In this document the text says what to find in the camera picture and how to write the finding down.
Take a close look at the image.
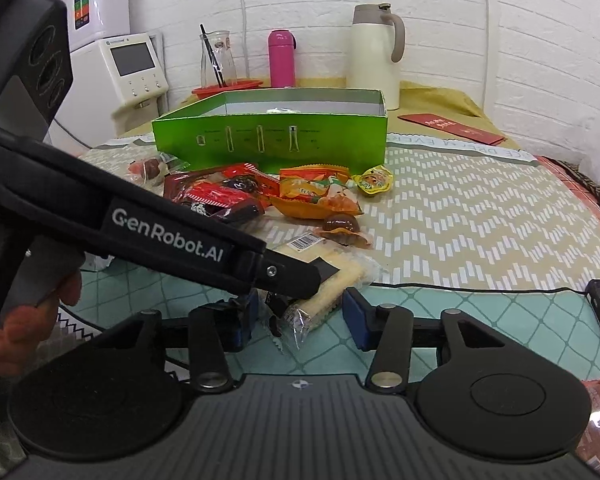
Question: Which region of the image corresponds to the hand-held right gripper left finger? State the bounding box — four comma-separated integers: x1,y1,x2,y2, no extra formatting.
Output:
105,287,261,393

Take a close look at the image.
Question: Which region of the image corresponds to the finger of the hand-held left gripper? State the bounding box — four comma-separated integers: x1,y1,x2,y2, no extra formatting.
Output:
234,251,342,302

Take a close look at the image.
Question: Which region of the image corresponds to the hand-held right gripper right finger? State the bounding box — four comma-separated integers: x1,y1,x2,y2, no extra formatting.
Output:
342,287,518,391

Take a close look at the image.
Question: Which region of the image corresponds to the clear cracker packet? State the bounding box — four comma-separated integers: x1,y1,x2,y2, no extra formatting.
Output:
265,232,381,356

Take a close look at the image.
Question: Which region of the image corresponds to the green cardboard box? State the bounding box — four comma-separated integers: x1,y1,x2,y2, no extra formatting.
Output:
151,87,390,173

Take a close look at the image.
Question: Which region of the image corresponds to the person's left hand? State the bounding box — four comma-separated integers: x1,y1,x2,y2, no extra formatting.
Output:
0,271,83,378

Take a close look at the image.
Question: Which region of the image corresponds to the clear packet with pink label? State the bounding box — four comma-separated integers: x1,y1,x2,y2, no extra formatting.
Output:
125,152,191,186

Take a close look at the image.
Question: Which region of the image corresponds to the brown jelly cup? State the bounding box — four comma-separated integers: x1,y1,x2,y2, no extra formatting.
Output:
312,212,371,248

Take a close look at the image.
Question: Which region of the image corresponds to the orange snack packet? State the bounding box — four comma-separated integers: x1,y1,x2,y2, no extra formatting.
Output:
270,165,363,221

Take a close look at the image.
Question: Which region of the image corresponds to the dark red snack packet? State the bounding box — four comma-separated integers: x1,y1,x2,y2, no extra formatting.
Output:
164,164,276,226

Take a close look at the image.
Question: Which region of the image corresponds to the white appliance with screen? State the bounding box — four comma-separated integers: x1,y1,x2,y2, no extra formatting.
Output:
45,32,170,151

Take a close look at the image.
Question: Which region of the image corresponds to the yellow jelly cup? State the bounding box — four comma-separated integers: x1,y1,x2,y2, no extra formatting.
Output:
354,166,395,196

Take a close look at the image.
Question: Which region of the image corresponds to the patterned tablecloth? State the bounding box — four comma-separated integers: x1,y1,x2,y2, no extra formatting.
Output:
55,130,600,391

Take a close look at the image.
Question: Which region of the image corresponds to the red plastic basket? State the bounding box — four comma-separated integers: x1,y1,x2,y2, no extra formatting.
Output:
191,78,263,103

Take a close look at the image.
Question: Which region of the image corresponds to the black straw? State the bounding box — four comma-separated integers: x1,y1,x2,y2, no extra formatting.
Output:
200,24,228,88

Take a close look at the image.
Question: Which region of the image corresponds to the glass carafe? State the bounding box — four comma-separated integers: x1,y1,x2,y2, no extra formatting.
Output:
199,30,238,88

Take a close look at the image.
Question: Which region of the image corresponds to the white water purifier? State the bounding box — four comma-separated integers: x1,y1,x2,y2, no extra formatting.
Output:
50,0,131,53

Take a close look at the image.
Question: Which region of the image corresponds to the red envelope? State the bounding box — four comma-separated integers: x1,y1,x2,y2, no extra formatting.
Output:
397,112,508,146

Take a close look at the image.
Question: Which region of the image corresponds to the pink thermos bottle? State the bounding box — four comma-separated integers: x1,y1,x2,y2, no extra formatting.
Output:
267,30,297,88

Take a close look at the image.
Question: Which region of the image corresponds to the yellow cloth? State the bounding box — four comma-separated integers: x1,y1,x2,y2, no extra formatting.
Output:
170,77,508,143

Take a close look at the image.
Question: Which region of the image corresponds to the cream thermal carafe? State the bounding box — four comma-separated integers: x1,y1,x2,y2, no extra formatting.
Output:
347,4,407,111

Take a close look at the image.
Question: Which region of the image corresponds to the plaid blanket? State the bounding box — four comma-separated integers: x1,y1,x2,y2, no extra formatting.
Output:
535,155,600,241

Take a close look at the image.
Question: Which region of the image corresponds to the white wall cable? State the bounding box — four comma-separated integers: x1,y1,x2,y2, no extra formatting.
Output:
236,0,250,88

